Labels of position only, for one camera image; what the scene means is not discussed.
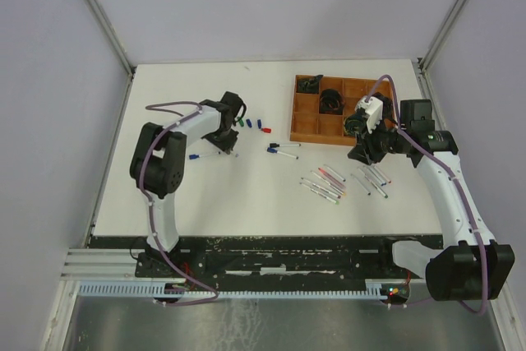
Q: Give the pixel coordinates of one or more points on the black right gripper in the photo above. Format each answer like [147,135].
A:
[359,154]

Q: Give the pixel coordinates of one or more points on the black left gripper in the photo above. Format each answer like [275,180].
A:
[228,145]

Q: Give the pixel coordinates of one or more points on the black capped thin marker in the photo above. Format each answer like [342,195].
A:
[361,184]

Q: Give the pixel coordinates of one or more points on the pink highlighter pen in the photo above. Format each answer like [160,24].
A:
[331,178]

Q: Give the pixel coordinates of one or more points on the magenta capped marker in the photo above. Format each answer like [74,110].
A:
[323,189]

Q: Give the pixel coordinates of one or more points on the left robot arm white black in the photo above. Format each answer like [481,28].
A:
[158,163]

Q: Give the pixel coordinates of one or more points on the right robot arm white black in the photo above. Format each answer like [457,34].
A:
[472,265]

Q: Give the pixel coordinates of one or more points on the white marker black cap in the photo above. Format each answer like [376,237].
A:
[282,145]

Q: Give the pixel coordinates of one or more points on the orange wooden compartment tray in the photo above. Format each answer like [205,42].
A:
[320,105]

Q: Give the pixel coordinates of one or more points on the white slotted cable duct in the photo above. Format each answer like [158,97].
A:
[159,289]

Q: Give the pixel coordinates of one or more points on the aluminium frame post right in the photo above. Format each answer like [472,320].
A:
[442,34]

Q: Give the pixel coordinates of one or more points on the aluminium frame post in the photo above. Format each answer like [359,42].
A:
[442,34]
[102,20]

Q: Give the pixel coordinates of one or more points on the aluminium frame post left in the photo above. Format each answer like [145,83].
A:
[102,20]

